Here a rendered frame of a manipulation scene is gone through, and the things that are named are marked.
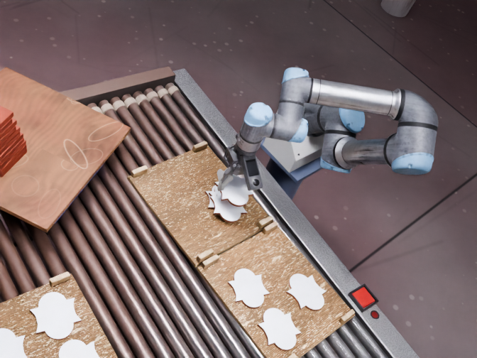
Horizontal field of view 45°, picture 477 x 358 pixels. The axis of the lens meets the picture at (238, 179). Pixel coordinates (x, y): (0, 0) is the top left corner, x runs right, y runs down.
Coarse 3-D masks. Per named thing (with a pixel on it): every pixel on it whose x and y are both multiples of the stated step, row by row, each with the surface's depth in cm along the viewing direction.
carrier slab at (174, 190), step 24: (168, 168) 206; (192, 168) 209; (216, 168) 212; (144, 192) 196; (168, 192) 199; (192, 192) 202; (168, 216) 193; (192, 216) 195; (216, 216) 198; (264, 216) 203; (192, 240) 189; (216, 240) 191; (240, 240) 194
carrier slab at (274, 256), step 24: (264, 240) 196; (288, 240) 199; (216, 264) 185; (240, 264) 188; (264, 264) 190; (288, 264) 193; (216, 288) 180; (288, 288) 187; (240, 312) 177; (264, 312) 179; (288, 312) 181; (312, 312) 183; (336, 312) 186; (264, 336) 174; (312, 336) 178
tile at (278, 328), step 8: (272, 312) 178; (280, 312) 179; (264, 320) 176; (272, 320) 176; (280, 320) 177; (288, 320) 178; (264, 328) 174; (272, 328) 175; (280, 328) 175; (288, 328) 176; (296, 328) 177; (272, 336) 173; (280, 336) 174; (288, 336) 174; (272, 344) 172; (280, 344) 172; (288, 344) 173
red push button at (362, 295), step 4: (364, 288) 195; (356, 292) 193; (360, 292) 194; (364, 292) 194; (356, 296) 192; (360, 296) 193; (364, 296) 193; (368, 296) 194; (360, 300) 192; (364, 300) 192; (368, 300) 192; (372, 300) 193; (364, 304) 191; (368, 304) 192
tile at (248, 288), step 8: (240, 272) 184; (248, 272) 185; (240, 280) 183; (248, 280) 183; (256, 280) 184; (232, 288) 181; (240, 288) 181; (248, 288) 181; (256, 288) 182; (264, 288) 183; (240, 296) 179; (248, 296) 180; (256, 296) 180; (248, 304) 178; (256, 304) 179
